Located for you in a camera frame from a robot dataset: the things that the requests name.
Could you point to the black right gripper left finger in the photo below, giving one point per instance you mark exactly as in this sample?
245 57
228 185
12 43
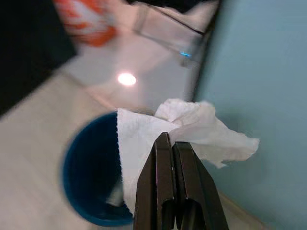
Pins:
153 182

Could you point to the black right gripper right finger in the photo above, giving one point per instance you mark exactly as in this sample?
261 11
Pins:
199 196

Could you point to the white tissue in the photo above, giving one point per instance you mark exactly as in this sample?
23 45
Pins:
139 143

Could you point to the round blue waste bin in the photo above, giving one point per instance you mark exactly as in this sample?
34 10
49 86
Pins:
91 167

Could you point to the orange and white bag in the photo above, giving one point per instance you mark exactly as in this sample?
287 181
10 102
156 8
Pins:
84 26

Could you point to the black dresser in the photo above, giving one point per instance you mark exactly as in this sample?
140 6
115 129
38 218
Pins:
24 48

